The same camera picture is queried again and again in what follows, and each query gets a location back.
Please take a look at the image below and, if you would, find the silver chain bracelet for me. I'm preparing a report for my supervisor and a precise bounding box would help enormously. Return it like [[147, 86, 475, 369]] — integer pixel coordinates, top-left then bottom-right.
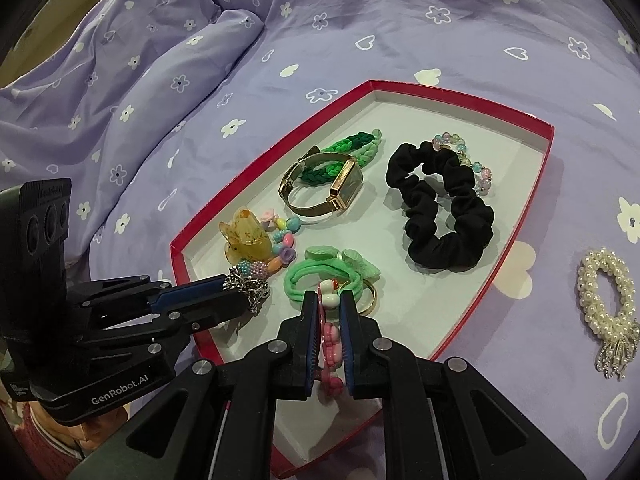
[[224, 266, 272, 317]]

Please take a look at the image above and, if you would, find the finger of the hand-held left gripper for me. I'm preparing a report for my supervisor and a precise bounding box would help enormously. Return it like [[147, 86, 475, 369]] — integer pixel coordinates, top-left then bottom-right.
[[67, 273, 232, 312], [100, 289, 252, 347]]

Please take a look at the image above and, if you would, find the black scrunchie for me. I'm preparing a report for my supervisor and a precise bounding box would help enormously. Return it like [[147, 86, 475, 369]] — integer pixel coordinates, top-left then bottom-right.
[[385, 141, 496, 273]]

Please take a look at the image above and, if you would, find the colourful bead bracelet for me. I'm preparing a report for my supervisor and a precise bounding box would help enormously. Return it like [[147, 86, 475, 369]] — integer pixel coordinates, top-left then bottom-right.
[[235, 208, 303, 278]]

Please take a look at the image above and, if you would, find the pearl scrunchie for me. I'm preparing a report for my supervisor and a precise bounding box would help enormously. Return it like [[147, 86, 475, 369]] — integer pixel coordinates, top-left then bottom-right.
[[576, 247, 640, 381]]

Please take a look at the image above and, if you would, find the gold mesh strap watch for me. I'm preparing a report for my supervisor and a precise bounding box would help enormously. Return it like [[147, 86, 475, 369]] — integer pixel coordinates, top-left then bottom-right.
[[278, 146, 364, 219]]

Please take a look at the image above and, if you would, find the gold hoop ring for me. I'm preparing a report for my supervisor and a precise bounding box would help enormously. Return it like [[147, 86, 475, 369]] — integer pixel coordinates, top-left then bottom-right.
[[357, 280, 379, 317]]

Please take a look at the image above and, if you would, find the amber hair claw clip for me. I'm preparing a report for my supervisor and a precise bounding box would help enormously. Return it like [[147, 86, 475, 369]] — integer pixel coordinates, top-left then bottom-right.
[[218, 207, 273, 266]]

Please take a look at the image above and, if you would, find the person's left forearm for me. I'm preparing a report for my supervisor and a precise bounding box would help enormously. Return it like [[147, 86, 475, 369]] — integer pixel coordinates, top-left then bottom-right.
[[0, 395, 81, 461]]

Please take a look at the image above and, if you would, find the purple floral blanket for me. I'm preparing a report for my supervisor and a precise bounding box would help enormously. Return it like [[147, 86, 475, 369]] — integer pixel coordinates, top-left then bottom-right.
[[0, 0, 640, 480]]

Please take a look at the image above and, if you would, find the green braided bracelet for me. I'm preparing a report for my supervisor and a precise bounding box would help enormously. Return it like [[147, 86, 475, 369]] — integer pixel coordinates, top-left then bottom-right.
[[299, 129, 386, 185]]

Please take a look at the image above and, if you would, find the person's left hand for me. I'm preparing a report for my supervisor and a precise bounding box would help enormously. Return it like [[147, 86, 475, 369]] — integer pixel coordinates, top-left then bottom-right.
[[70, 395, 131, 454]]

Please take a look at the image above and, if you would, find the red jewelry box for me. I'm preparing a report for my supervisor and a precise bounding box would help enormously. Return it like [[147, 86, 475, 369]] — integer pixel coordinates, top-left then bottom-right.
[[170, 79, 556, 466]]

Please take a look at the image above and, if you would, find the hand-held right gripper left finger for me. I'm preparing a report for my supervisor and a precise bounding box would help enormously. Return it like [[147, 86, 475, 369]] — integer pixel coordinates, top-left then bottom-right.
[[62, 291, 322, 480]]

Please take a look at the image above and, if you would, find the green hair tie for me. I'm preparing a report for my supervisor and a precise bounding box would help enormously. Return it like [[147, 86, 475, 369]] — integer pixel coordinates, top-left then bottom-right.
[[284, 245, 382, 306]]

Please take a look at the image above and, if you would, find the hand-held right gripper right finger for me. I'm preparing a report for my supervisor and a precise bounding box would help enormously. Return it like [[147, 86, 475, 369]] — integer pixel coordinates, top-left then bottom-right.
[[339, 294, 590, 480]]

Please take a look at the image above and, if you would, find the pastel beaded bracelet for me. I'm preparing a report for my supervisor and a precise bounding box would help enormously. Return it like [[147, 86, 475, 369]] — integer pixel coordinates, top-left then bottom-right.
[[431, 132, 495, 198]]

